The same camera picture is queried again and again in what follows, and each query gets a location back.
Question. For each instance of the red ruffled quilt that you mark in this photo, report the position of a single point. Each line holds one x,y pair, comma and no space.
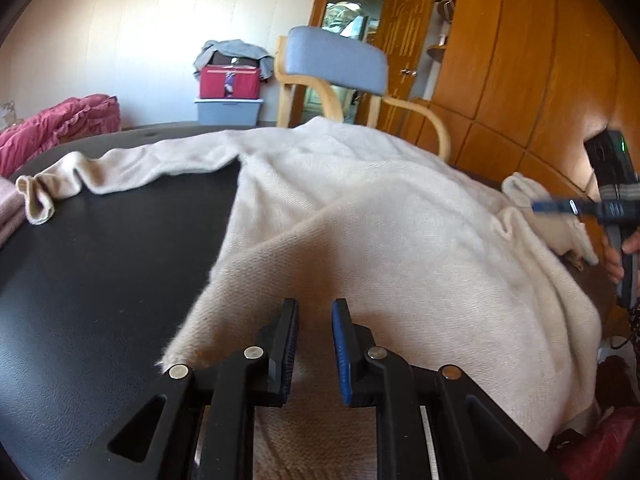
60,120

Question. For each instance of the wooden wardrobe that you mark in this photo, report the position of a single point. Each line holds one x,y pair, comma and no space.
525,60

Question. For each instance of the white clothes hanger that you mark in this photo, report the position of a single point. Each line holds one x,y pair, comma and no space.
446,4

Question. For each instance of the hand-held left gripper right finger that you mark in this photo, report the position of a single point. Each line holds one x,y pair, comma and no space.
342,355

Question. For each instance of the red storage bag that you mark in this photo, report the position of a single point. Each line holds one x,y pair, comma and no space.
245,82

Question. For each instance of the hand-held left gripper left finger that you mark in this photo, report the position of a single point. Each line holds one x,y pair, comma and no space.
290,355

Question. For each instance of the person's right hand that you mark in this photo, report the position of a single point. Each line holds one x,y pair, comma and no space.
612,265

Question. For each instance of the grey cloth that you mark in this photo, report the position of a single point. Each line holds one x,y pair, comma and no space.
235,49

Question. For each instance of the pink folded sweater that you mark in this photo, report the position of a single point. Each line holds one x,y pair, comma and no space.
10,210

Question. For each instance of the blue plastic storage box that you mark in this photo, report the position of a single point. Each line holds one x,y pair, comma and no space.
225,112

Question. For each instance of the wooden door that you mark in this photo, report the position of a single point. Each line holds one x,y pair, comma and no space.
405,25

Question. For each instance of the dark bag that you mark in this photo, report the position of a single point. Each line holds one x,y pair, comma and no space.
225,60

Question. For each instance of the beige knit sweater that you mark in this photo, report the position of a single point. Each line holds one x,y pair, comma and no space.
375,210

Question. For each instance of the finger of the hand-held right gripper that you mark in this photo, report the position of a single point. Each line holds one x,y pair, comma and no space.
555,205

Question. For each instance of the person's dark red clothing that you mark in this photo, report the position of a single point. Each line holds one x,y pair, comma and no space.
615,440

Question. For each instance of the grey wooden armchair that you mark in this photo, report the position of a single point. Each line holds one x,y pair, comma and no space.
335,57

